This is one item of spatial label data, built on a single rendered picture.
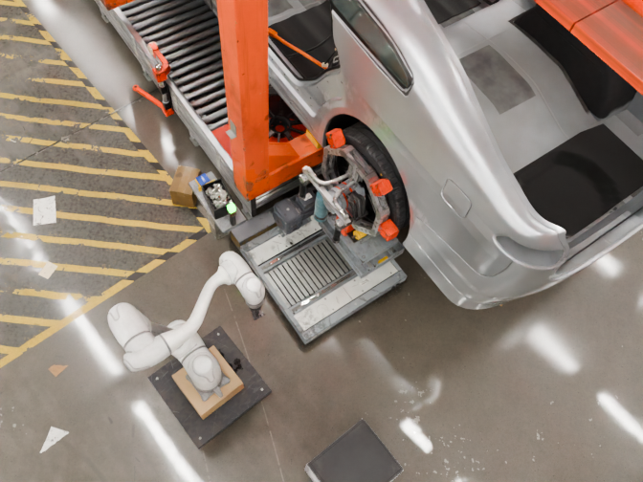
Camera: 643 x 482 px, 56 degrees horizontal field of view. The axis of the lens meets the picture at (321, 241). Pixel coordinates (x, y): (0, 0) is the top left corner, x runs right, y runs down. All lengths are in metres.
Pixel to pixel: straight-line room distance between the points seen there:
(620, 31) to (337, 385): 3.01
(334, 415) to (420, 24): 2.29
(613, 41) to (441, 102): 1.56
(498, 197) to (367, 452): 1.60
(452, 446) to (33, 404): 2.51
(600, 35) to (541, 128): 2.72
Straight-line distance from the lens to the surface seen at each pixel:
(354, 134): 3.30
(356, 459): 3.44
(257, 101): 3.08
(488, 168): 2.64
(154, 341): 2.72
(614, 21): 1.26
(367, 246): 3.99
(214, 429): 3.49
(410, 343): 4.01
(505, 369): 4.14
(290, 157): 3.69
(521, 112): 3.87
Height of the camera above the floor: 3.72
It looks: 62 degrees down
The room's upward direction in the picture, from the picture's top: 9 degrees clockwise
